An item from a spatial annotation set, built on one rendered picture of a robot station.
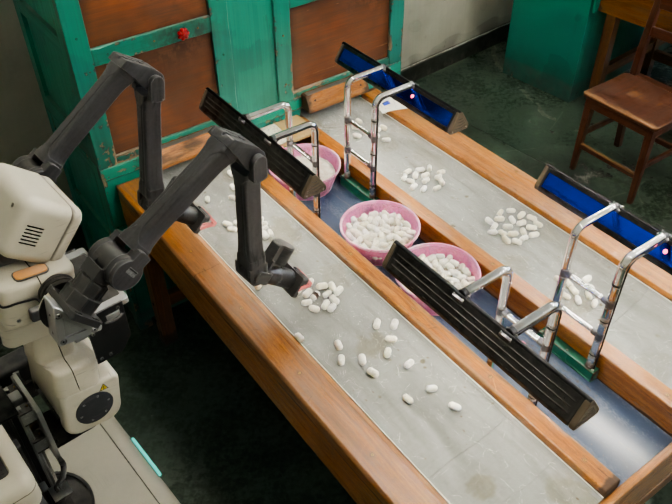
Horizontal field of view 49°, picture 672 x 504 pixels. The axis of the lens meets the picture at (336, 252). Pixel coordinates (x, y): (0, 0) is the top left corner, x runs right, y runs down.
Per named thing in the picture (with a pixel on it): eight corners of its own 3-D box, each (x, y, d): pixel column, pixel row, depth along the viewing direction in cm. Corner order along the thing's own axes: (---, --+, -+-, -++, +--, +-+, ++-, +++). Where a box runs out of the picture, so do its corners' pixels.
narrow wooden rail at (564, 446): (595, 516, 178) (606, 491, 171) (221, 169, 288) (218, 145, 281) (610, 504, 181) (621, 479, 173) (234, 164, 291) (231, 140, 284)
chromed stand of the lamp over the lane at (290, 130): (279, 254, 248) (270, 141, 218) (248, 224, 260) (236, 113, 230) (325, 233, 256) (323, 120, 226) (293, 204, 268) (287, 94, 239)
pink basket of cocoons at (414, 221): (394, 283, 237) (395, 261, 230) (324, 254, 248) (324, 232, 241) (432, 238, 253) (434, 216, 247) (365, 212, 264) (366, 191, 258)
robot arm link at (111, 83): (117, 36, 187) (135, 49, 181) (152, 68, 198) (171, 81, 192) (3, 173, 186) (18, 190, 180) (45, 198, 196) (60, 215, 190)
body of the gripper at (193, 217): (193, 200, 230) (175, 194, 224) (210, 217, 223) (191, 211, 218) (183, 218, 231) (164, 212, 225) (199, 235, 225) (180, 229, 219)
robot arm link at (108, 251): (74, 273, 159) (87, 286, 156) (103, 235, 159) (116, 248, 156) (104, 284, 167) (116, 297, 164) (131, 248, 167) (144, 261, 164)
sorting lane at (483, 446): (512, 578, 161) (514, 573, 159) (148, 183, 271) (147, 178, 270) (602, 502, 174) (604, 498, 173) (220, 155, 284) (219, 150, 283)
